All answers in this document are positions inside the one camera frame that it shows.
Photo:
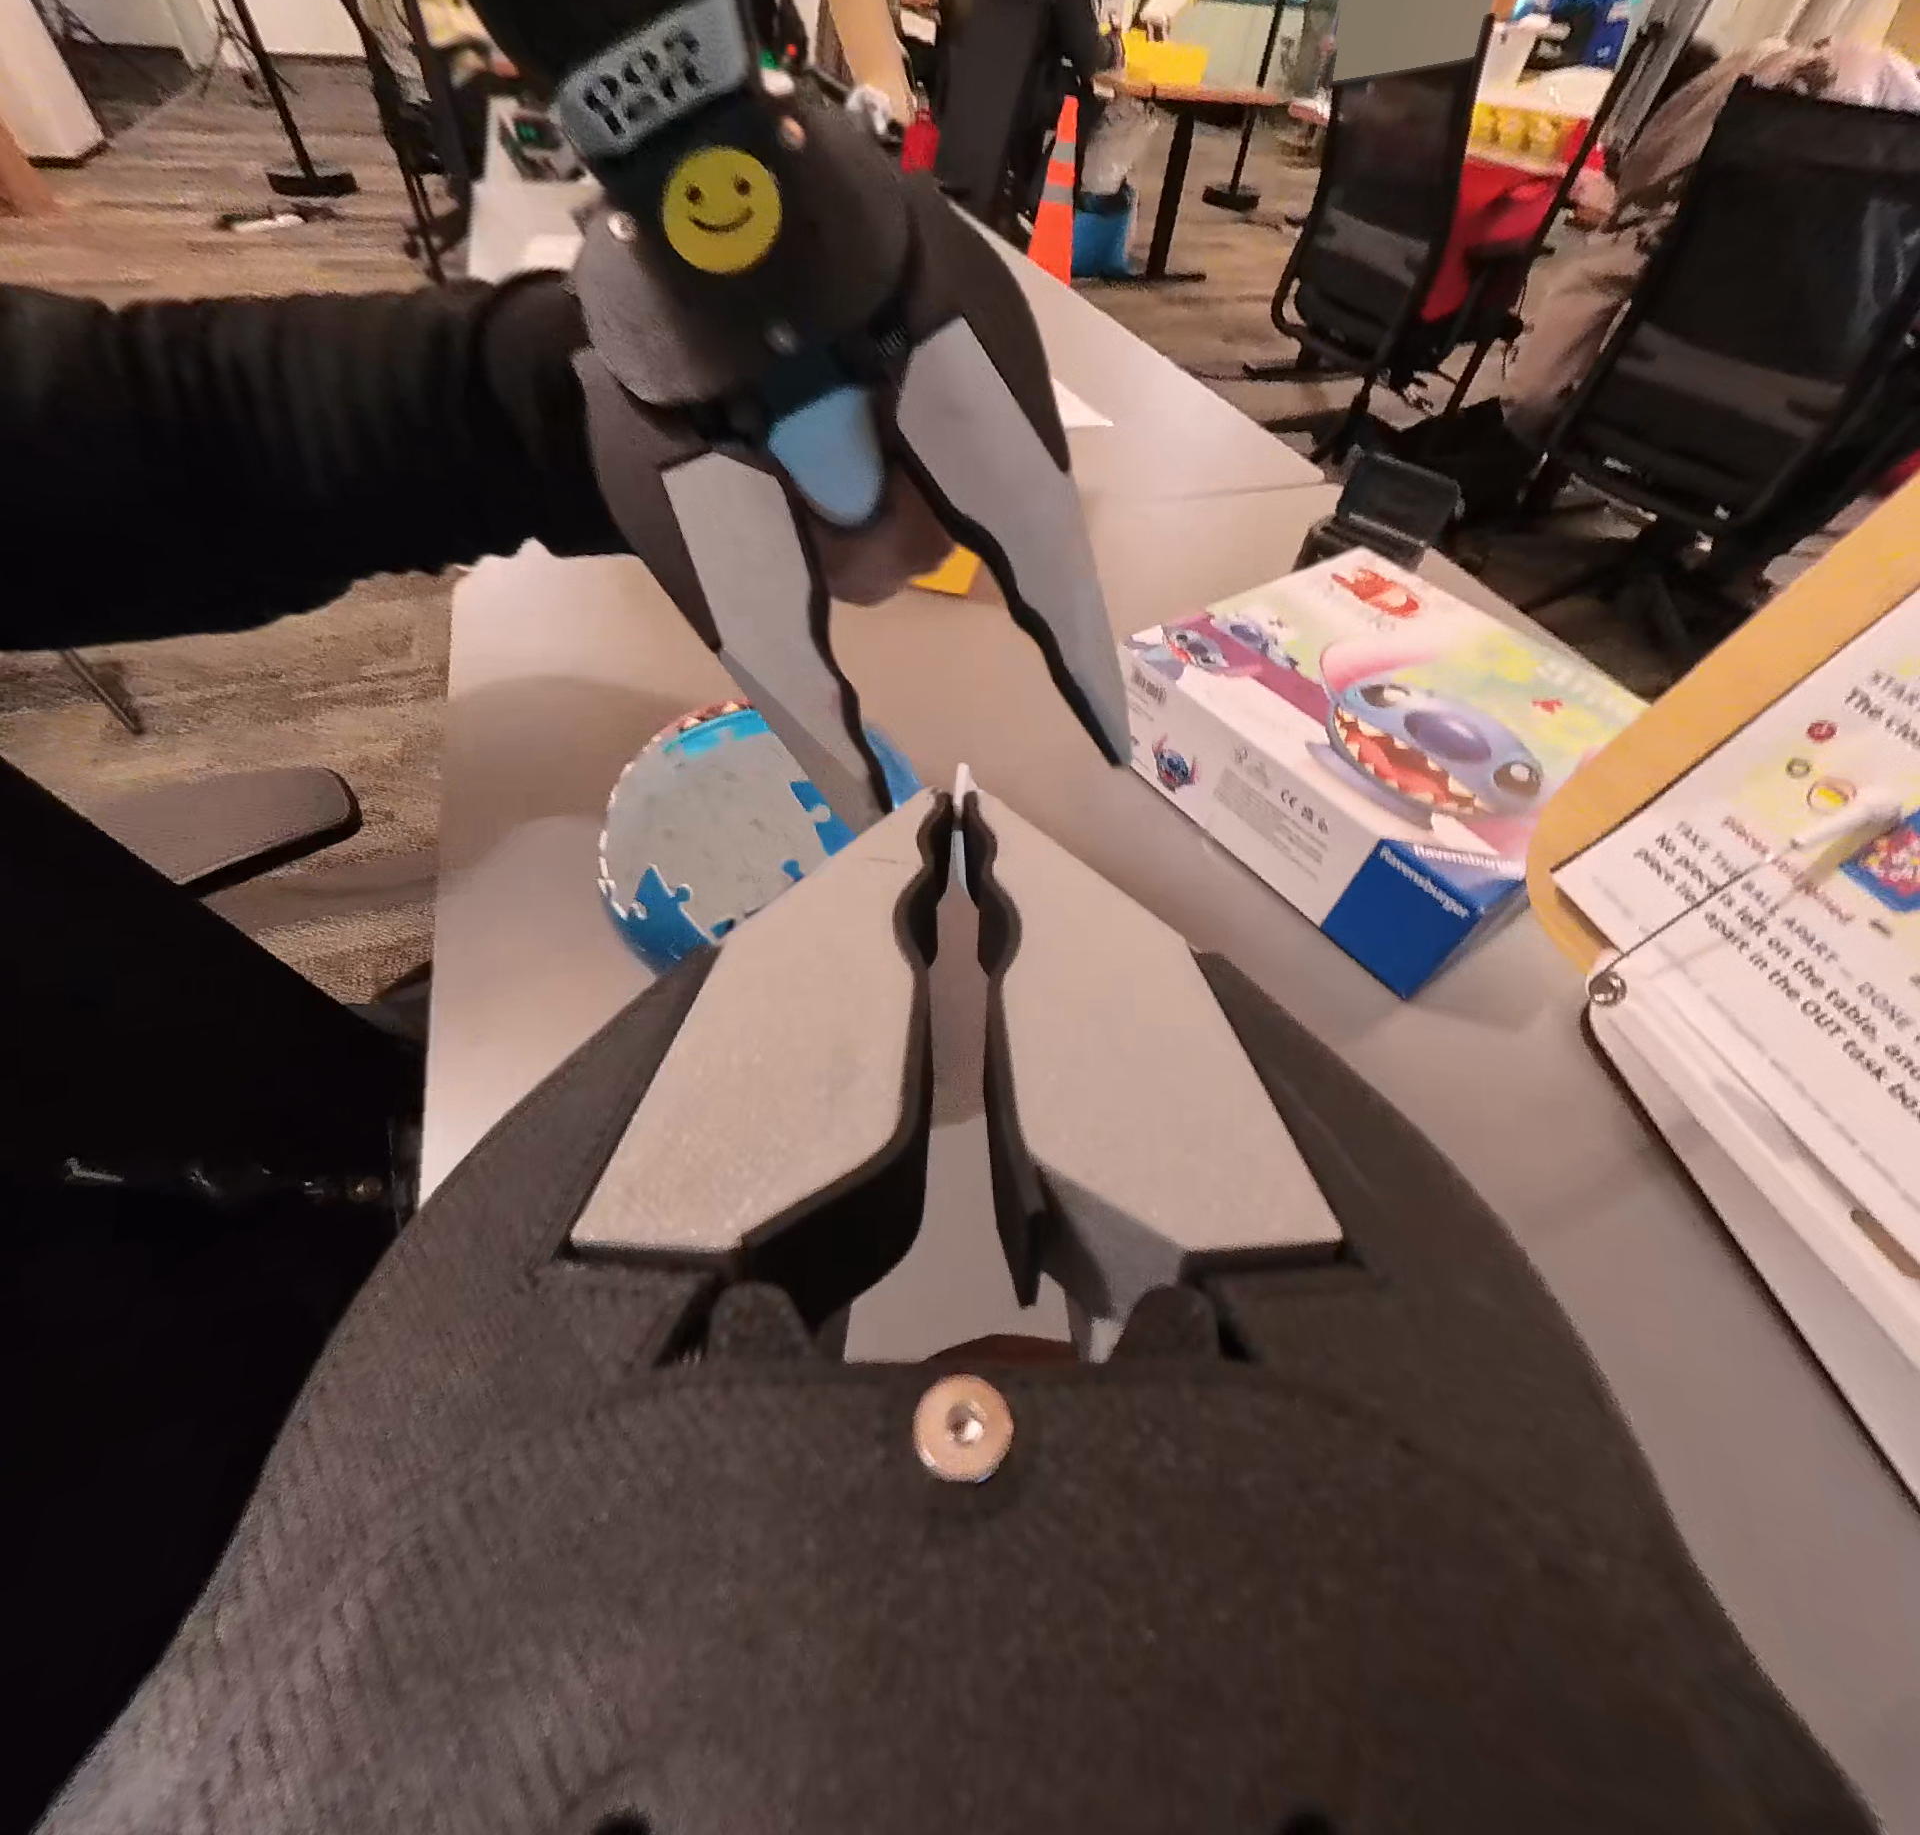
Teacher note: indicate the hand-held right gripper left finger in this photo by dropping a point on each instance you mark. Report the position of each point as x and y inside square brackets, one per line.
[750, 1101]

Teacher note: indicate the round wooden table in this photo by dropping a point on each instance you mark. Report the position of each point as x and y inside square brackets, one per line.
[1201, 92]

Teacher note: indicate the white puzzle piece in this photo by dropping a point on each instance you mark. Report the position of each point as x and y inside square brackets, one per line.
[963, 815]

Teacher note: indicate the blue puzzle ball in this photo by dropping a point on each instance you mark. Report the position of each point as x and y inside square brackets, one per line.
[705, 846]

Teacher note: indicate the blue bin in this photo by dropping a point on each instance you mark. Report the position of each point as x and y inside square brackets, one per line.
[1107, 238]

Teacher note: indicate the printed puzzle box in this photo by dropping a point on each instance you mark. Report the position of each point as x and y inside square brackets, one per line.
[1350, 770]

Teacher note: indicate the black tripod stand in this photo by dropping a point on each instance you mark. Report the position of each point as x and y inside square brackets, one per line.
[315, 182]

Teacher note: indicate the white paper sheet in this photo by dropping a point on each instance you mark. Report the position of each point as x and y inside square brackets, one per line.
[1080, 407]

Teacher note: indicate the grey office chair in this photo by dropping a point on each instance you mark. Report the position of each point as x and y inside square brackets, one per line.
[226, 823]

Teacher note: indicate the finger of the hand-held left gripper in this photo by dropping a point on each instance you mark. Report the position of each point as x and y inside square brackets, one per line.
[742, 576]
[1005, 470]

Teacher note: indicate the person's left forearm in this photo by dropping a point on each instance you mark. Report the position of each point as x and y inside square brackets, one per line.
[300, 441]

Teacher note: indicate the small dark flat object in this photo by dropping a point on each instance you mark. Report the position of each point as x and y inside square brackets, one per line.
[1386, 509]

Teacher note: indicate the orange traffic cone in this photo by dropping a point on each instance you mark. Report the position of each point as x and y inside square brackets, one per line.
[1057, 199]

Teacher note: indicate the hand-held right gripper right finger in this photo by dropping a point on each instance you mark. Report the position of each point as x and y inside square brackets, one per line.
[1156, 1101]

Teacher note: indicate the black mesh office chair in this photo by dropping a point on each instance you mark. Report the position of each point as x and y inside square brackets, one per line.
[1380, 214]
[1770, 366]

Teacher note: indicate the yellow plastic crate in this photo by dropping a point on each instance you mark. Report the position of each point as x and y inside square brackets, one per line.
[948, 572]

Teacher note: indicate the person's left hand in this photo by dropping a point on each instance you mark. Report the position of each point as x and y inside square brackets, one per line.
[892, 560]

